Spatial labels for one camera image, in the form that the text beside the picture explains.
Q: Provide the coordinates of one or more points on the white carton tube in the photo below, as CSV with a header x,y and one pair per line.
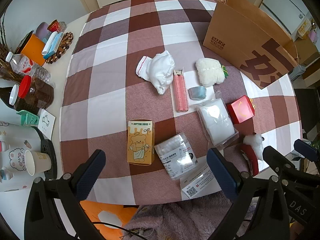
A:
x,y
50,43

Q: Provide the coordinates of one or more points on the wooden bead trivet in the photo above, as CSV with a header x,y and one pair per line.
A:
x,y
65,42

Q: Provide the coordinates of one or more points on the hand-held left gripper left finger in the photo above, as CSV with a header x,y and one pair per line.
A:
x,y
91,172

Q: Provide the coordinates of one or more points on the dried twigs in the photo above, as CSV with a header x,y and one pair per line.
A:
x,y
5,52

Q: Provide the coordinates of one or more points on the blue pack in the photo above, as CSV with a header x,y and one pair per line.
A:
x,y
56,46

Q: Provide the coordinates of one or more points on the purple cup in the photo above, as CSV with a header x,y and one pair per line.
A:
x,y
42,30

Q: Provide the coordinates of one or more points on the white fridge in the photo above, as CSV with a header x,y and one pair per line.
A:
x,y
282,2

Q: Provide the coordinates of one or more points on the jar with red lid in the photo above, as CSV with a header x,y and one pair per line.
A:
x,y
37,96

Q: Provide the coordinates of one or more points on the orange box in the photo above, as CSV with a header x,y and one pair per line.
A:
x,y
35,48

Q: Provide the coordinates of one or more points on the white sock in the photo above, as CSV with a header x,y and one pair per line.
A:
x,y
160,67

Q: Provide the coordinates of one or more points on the dark bottle with white cap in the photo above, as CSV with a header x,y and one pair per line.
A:
x,y
5,96

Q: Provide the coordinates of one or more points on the pink stick pack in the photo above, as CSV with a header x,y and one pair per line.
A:
x,y
180,92

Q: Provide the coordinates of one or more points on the teal plastic holder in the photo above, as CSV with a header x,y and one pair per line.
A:
x,y
27,118

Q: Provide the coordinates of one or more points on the large cardboard box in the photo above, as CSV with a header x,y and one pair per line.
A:
x,y
240,35

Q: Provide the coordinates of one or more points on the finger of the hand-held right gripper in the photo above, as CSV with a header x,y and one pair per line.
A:
x,y
277,157
306,148

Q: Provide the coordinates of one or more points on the cream plush pouch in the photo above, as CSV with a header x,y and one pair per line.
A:
x,y
208,72

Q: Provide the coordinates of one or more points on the red glossy clip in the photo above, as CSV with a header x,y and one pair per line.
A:
x,y
251,161

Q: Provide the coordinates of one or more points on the paper cup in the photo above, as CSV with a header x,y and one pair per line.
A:
x,y
36,161

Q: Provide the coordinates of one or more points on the white card with drawing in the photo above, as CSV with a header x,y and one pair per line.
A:
x,y
47,123

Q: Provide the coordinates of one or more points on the white cartoon printed box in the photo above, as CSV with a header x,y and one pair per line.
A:
x,y
15,140

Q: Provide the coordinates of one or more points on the orange cushion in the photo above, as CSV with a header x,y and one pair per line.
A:
x,y
110,215

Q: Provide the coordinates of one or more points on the clear plastic bottle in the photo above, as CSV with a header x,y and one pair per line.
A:
x,y
40,72

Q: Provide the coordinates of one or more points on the water bottle with pink label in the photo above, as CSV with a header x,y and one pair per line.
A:
x,y
22,65

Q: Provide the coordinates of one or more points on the clear cotton swab box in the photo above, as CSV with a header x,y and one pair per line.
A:
x,y
175,155

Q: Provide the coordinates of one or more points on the yellow bear print box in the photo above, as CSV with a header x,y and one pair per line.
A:
x,y
140,142

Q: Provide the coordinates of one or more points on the red can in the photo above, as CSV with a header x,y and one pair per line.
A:
x,y
53,26

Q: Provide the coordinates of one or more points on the brown checkered tablecloth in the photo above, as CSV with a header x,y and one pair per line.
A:
x,y
112,80

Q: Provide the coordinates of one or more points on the black appliance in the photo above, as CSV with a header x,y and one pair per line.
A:
x,y
48,146

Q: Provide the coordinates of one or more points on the bag of cotton pads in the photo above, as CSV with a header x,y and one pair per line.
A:
x,y
216,120

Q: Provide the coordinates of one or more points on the small red box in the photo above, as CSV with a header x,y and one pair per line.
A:
x,y
240,111

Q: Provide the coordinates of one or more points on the white fluffy plush toy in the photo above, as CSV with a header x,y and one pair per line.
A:
x,y
255,145

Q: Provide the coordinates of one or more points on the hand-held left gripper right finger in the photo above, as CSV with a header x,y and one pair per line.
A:
x,y
221,172

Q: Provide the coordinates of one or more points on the light blue triangular sponge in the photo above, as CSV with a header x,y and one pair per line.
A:
x,y
197,93

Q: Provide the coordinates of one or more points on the white printed card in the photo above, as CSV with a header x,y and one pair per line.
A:
x,y
197,182

